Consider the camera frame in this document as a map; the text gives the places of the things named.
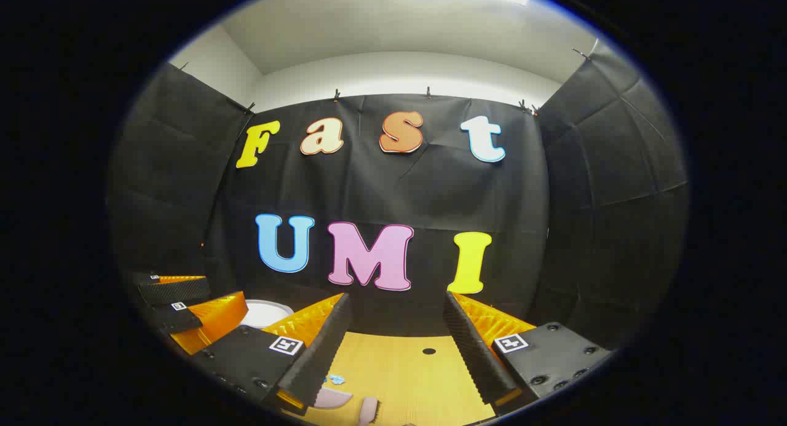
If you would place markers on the black backdrop cloth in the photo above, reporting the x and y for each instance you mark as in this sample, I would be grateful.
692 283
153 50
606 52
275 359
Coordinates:
430 192

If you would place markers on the small purple dustpan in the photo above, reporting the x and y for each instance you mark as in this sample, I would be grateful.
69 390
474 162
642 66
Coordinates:
332 398

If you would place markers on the wooden desktop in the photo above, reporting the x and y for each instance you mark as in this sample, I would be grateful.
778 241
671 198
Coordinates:
406 383

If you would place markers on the small purple broom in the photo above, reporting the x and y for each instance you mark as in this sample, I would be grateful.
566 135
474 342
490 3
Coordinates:
369 409

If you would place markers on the white garbage bin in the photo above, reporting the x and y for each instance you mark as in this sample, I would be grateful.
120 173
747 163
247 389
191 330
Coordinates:
264 315

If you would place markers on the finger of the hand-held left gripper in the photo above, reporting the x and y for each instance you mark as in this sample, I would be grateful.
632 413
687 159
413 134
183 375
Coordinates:
178 291
175 318

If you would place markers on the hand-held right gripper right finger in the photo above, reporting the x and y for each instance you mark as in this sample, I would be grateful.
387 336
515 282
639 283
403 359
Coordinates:
476 358

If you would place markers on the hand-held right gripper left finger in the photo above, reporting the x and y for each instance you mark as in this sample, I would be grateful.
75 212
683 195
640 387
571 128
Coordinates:
323 352

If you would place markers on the light blue paper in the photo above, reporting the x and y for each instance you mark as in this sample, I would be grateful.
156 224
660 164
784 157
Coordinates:
336 379

